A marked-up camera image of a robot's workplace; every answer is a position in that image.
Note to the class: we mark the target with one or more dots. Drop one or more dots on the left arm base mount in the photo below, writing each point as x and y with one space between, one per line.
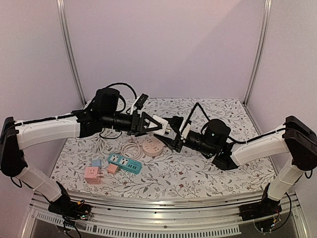
67 208

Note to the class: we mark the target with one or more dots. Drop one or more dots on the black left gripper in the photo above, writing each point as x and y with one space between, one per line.
137 124

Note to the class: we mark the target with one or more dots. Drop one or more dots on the white cube socket adapter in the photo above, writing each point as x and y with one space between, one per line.
163 122

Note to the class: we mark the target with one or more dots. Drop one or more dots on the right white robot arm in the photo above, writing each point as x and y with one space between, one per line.
293 137

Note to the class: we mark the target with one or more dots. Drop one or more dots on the orange usb charger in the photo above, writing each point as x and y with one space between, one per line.
112 169

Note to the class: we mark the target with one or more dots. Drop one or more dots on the light blue usb charger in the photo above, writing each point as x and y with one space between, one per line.
96 163

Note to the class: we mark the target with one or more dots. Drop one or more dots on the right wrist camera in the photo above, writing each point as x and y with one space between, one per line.
184 129

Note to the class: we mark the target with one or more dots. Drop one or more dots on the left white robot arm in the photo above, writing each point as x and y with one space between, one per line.
19 135

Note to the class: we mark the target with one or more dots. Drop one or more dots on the right aluminium frame post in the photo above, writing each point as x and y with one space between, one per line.
259 51

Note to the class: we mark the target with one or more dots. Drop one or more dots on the aluminium frame post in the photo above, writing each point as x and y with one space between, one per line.
69 50
259 51

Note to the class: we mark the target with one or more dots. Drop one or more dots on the floral patterned table mat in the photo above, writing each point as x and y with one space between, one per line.
169 175

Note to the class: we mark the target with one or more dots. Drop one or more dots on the pink cube socket adapter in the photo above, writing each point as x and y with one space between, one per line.
93 175

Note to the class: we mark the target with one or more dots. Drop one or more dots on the left aluminium frame post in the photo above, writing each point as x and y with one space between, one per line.
69 50

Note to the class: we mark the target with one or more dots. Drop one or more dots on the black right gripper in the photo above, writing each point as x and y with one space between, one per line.
178 140

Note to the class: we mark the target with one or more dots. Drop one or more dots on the teal power strip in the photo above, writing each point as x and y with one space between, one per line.
125 163

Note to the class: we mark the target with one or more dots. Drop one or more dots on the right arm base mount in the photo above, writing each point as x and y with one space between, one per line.
265 207

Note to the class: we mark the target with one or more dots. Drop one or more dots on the pink round power socket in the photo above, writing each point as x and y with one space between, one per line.
152 147

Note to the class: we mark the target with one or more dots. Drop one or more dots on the aluminium front rail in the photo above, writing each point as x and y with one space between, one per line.
207 217

